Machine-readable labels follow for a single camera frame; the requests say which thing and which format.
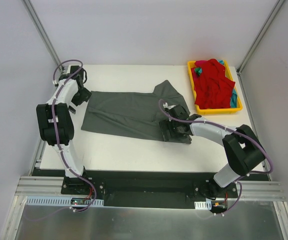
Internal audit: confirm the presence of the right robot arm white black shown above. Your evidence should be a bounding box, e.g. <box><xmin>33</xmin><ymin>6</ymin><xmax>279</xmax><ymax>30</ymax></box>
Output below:
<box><xmin>159</xmin><ymin>103</ymin><xmax>266</xmax><ymax>198</ymax></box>

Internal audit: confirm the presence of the dark grey t shirt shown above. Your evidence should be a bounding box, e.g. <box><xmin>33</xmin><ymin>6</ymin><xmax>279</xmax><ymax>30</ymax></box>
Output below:
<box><xmin>81</xmin><ymin>80</ymin><xmax>188</xmax><ymax>142</ymax></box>

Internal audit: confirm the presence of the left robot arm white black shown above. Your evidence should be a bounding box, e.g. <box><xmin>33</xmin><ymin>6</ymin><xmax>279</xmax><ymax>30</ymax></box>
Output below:
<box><xmin>36</xmin><ymin>65</ymin><xmax>92</xmax><ymax>195</ymax></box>

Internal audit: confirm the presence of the left white cable duct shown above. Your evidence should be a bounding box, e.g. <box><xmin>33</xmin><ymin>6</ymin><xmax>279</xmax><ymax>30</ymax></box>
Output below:
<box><xmin>26</xmin><ymin>196</ymin><xmax>104</xmax><ymax>208</ymax></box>

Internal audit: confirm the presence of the yellow plastic bin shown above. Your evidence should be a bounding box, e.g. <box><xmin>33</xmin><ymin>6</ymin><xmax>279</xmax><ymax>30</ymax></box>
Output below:
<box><xmin>187</xmin><ymin>58</ymin><xmax>243</xmax><ymax>115</ymax></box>

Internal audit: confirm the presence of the teal t shirt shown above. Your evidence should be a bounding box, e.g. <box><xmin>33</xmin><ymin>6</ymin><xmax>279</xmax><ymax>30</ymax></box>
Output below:
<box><xmin>193</xmin><ymin>59</ymin><xmax>239</xmax><ymax>109</ymax></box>

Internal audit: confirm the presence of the left aluminium frame post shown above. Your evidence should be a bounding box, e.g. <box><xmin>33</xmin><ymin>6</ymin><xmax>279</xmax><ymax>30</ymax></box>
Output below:
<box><xmin>21</xmin><ymin>0</ymin><xmax>62</xmax><ymax>66</ymax></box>

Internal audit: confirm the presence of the magenta t shirt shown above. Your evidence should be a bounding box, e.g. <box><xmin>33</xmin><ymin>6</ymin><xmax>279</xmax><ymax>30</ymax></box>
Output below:
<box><xmin>194</xmin><ymin>60</ymin><xmax>207</xmax><ymax>68</ymax></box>

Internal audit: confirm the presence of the right aluminium frame post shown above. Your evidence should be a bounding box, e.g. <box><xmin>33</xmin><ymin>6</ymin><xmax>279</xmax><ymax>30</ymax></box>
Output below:
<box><xmin>235</xmin><ymin>0</ymin><xmax>287</xmax><ymax>75</ymax></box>

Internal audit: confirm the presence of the front aluminium rail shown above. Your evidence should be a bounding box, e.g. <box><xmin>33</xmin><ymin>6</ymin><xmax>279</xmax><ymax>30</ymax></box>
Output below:
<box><xmin>15</xmin><ymin>176</ymin><xmax>286</xmax><ymax>202</ymax></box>

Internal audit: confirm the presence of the right white cable duct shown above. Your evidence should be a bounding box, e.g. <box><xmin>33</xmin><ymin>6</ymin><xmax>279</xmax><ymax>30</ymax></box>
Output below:
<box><xmin>194</xmin><ymin>200</ymin><xmax>212</xmax><ymax>211</ymax></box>

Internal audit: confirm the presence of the white cable duct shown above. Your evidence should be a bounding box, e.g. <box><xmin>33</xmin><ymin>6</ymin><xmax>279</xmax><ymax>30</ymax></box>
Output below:
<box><xmin>194</xmin><ymin>200</ymin><xmax>212</xmax><ymax>211</ymax></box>
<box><xmin>26</xmin><ymin>196</ymin><xmax>104</xmax><ymax>208</ymax></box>

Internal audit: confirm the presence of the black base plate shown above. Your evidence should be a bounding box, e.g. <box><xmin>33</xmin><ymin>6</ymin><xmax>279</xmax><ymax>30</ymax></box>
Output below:
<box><xmin>61</xmin><ymin>170</ymin><xmax>238</xmax><ymax>209</ymax></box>

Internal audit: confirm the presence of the aluminium frame post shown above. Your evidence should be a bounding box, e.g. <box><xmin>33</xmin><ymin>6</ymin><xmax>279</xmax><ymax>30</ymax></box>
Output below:
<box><xmin>21</xmin><ymin>0</ymin><xmax>62</xmax><ymax>66</ymax></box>
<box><xmin>235</xmin><ymin>0</ymin><xmax>287</xmax><ymax>75</ymax></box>

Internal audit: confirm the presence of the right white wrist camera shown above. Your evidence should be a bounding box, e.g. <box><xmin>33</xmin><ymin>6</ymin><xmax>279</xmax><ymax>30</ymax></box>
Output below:
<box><xmin>162</xmin><ymin>102</ymin><xmax>176</xmax><ymax>111</ymax></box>

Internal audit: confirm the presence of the red t shirt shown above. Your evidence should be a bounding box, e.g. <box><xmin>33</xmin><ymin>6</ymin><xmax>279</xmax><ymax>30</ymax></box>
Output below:
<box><xmin>193</xmin><ymin>58</ymin><xmax>236</xmax><ymax>111</ymax></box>

